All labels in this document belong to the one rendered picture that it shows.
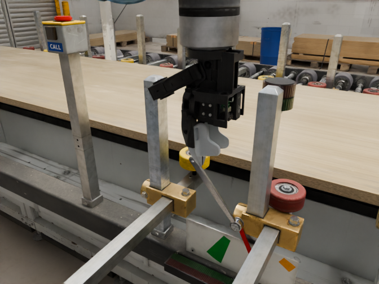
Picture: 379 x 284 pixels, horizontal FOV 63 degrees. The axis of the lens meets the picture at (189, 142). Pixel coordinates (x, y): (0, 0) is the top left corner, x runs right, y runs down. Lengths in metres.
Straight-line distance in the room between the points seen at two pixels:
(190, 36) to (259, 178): 0.30
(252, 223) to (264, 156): 0.15
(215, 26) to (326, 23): 7.34
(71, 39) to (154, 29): 8.94
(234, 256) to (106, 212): 0.41
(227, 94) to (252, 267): 0.29
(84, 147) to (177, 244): 0.36
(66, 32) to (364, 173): 0.76
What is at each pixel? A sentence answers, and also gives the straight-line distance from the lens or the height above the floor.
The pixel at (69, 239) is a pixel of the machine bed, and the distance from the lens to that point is 1.75.
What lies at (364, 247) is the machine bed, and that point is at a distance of 0.92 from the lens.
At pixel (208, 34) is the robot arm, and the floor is 1.23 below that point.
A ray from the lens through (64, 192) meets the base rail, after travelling 1.09.
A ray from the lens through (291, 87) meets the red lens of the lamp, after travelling 0.59.
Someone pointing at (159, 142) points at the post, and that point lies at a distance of 0.70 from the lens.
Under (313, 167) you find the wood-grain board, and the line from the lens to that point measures 0.81.
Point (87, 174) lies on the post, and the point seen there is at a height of 0.81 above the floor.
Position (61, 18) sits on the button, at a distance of 0.82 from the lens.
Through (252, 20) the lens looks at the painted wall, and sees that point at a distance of 8.21.
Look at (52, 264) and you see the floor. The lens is 1.90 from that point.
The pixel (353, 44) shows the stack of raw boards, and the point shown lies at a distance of 6.43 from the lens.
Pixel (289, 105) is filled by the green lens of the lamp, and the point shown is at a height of 1.10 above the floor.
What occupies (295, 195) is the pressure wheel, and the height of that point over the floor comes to 0.91.
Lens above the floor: 1.28
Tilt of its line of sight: 25 degrees down
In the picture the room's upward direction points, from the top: straight up
